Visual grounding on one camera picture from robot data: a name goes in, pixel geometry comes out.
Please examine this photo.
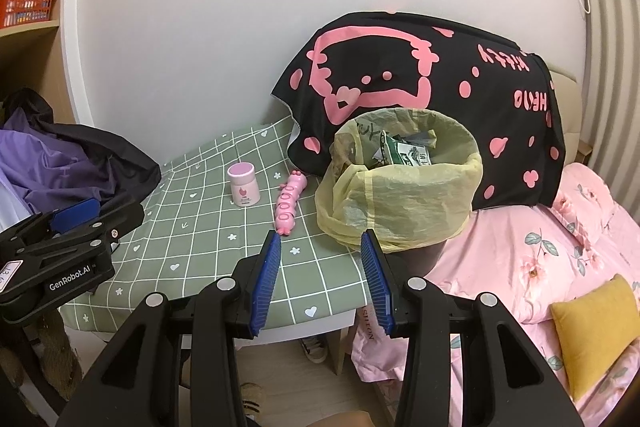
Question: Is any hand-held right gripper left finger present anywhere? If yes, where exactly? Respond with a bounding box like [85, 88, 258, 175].
[60, 229, 283, 427]

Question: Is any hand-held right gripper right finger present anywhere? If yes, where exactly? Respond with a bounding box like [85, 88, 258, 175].
[361, 229, 586, 427]

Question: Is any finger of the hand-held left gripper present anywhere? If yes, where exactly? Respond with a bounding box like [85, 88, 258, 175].
[0, 198, 102, 253]
[20, 199, 147, 260]

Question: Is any bin with yellow bag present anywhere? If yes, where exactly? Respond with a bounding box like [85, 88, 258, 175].
[315, 108, 485, 280]

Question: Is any white green wipes packet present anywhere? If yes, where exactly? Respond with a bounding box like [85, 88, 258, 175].
[372, 130, 438, 168]

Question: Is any white table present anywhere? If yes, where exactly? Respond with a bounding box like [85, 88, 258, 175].
[232, 309, 358, 375]

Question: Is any black jacket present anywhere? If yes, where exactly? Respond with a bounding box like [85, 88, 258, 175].
[0, 88, 162, 228]

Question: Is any purple cloth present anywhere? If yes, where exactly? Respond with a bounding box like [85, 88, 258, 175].
[0, 129, 101, 208]

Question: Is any green checked tablecloth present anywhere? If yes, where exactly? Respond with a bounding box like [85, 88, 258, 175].
[59, 114, 366, 333]

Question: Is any pink caterpillar toy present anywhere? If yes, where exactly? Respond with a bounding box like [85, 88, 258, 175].
[274, 169, 308, 238]

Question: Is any black white shoe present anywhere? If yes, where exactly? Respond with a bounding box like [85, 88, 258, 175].
[300, 336, 328, 364]

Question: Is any pink jar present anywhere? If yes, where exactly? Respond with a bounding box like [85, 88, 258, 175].
[227, 163, 260, 208]

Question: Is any woven slipper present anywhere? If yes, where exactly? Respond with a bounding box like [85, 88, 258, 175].
[240, 382, 268, 420]

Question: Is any pink floral bedding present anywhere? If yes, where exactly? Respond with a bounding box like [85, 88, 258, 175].
[351, 163, 636, 427]

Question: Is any orange plastic basket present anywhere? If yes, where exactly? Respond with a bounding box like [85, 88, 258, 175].
[0, 0, 62, 28]

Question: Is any black pink printed blanket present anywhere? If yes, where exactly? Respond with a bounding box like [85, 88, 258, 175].
[271, 11, 567, 210]

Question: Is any small yellow pillow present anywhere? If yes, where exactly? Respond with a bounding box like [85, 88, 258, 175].
[550, 274, 640, 403]

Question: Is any beige headboard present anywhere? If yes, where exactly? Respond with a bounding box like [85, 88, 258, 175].
[547, 67, 593, 162]

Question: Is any grey striped curtain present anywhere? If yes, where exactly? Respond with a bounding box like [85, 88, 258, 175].
[575, 0, 640, 218]

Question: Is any brown rope post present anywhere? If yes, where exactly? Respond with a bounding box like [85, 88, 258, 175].
[35, 307, 76, 400]

